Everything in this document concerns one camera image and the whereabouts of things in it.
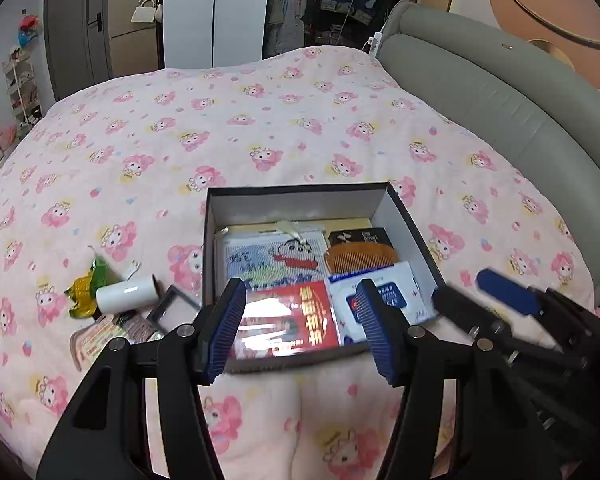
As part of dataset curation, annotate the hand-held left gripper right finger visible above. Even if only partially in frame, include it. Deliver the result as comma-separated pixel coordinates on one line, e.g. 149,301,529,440
355,278,563,480

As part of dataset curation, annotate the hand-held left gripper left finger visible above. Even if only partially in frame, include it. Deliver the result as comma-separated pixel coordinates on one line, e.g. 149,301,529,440
36,277,248,480

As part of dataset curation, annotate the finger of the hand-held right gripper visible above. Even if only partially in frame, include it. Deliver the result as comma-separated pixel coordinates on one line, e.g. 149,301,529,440
431,285,591,371
476,268,600,342

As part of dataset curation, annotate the white blue wet wipes pack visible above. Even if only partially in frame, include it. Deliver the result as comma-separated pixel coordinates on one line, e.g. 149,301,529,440
327,261,438,346

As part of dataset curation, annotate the cartoon diamond art packet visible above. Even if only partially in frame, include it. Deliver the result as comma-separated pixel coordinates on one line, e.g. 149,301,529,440
215,220,336,293

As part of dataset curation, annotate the wooden comb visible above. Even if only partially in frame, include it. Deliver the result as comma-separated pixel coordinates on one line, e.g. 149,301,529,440
324,243,398,273

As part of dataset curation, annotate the red envelope packet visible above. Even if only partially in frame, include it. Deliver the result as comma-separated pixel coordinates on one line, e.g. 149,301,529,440
230,280,342,358

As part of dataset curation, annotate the black rainbow print box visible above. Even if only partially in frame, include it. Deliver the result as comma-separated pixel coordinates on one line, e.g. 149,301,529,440
327,227,393,253

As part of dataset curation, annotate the dark grey shoebox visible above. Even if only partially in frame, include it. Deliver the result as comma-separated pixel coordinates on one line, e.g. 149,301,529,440
202,181,448,375

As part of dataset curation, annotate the brown hand cream tube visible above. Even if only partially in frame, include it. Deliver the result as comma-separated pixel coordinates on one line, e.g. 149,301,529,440
112,312,166,345

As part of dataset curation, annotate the white paper roll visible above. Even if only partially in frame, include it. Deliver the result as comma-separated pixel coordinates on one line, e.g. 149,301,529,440
95,275,158,313

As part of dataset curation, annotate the yellow screen protector packet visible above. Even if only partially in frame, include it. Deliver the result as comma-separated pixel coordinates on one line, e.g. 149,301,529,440
220,217,372,236

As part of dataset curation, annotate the pink card packet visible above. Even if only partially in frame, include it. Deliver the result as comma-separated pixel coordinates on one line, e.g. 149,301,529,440
70,321,131,373

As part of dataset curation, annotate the green yellow corn snack packet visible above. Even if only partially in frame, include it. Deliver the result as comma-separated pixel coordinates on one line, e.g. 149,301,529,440
64,255,112,319

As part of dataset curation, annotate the grey green bed headboard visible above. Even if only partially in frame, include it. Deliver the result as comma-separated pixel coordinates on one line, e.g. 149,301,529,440
377,0,600,306

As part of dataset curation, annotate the beige cabinet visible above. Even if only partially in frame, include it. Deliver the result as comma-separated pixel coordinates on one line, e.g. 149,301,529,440
107,0,163,78

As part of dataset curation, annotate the white shelf rack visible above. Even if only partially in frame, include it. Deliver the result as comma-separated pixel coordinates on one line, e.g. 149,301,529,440
2,52,43,133

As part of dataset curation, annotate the white wardrobe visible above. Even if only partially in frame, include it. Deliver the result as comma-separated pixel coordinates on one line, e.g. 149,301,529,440
156,0,273,70

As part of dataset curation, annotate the glass display cabinet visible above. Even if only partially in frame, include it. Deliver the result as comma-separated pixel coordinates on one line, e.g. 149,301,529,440
262,0,426,61

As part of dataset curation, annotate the white handbag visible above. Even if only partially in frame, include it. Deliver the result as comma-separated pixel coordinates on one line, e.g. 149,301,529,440
130,0,157,23

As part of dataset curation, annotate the grey door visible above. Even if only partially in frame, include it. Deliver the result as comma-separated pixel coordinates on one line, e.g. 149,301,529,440
44,0,115,102

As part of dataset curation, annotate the small black frame box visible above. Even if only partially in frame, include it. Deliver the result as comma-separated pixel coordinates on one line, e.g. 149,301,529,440
146,285,203,333

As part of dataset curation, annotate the round orange wall decoration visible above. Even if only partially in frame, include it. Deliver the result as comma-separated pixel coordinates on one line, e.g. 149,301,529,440
489,0,600,91

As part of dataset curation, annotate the pink and blue wall plush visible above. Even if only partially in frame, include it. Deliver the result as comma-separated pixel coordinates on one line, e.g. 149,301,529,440
17,14,41,48

